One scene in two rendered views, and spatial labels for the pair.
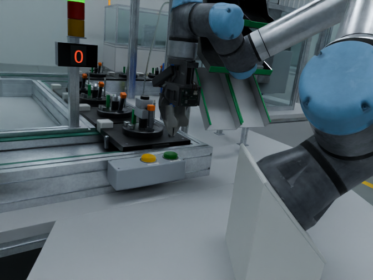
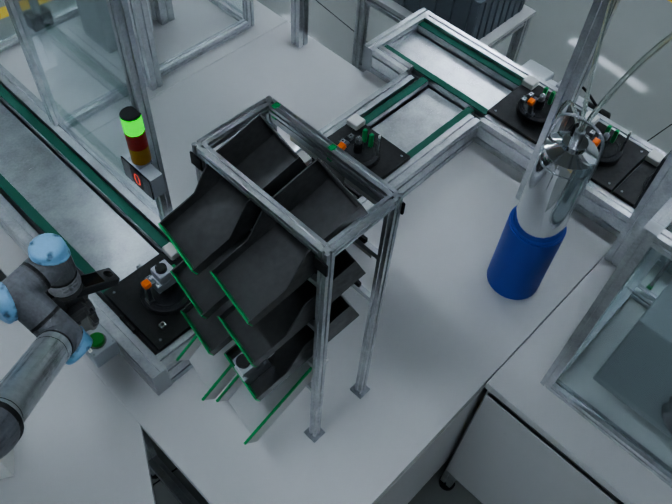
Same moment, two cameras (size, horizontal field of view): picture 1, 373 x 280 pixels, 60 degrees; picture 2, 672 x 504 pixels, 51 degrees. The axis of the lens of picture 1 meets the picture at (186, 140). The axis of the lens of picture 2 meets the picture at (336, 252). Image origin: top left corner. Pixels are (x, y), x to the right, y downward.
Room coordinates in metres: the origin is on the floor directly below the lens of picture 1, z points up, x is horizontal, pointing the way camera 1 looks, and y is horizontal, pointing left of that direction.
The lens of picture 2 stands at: (1.23, -0.91, 2.59)
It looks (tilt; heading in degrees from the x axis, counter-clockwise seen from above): 54 degrees down; 75
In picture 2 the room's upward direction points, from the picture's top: 5 degrees clockwise
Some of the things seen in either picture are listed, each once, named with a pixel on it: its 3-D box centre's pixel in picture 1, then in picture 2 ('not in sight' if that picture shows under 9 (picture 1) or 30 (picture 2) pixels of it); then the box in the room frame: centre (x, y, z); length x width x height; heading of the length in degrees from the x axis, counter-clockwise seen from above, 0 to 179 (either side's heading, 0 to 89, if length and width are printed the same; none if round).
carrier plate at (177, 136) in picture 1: (142, 134); (167, 295); (1.05, 0.15, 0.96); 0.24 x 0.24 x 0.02; 35
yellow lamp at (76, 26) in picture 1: (76, 28); (139, 151); (1.04, 0.38, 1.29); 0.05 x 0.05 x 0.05
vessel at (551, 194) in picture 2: not in sight; (559, 175); (2.05, 0.12, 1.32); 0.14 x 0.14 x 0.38
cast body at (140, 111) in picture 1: (142, 105); (165, 272); (1.06, 0.16, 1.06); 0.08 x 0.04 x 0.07; 34
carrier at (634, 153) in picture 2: (128, 71); (603, 141); (2.45, 0.49, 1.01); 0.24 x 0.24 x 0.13; 35
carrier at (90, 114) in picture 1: (115, 103); not in sight; (1.26, 0.30, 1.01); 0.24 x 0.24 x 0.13; 35
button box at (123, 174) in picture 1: (147, 169); (84, 329); (0.83, 0.10, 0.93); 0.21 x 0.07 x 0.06; 125
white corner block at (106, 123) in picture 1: (104, 126); (173, 251); (1.08, 0.29, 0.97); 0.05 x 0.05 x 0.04; 35
